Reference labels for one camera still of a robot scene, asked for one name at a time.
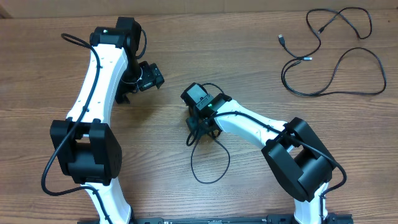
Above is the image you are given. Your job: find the black cable bundle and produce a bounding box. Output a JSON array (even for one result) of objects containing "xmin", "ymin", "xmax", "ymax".
[{"xmin": 190, "ymin": 82, "xmax": 231, "ymax": 185}]

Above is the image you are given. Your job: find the black cable with usb plug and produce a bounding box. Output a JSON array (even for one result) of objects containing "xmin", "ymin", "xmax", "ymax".
[{"xmin": 280, "ymin": 47, "xmax": 387, "ymax": 97}]

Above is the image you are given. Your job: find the black thin cable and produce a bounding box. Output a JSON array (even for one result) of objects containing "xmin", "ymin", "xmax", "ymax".
[{"xmin": 277, "ymin": 6, "xmax": 373, "ymax": 60}]

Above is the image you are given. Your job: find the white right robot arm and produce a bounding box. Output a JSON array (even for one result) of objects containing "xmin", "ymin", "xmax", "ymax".
[{"xmin": 181, "ymin": 83, "xmax": 336, "ymax": 223}]

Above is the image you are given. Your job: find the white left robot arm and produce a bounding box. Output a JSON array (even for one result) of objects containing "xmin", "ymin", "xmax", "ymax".
[{"xmin": 41, "ymin": 17, "xmax": 164, "ymax": 223}]

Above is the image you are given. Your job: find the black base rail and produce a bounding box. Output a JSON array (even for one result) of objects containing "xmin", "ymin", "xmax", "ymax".
[{"xmin": 129, "ymin": 213, "xmax": 354, "ymax": 224}]

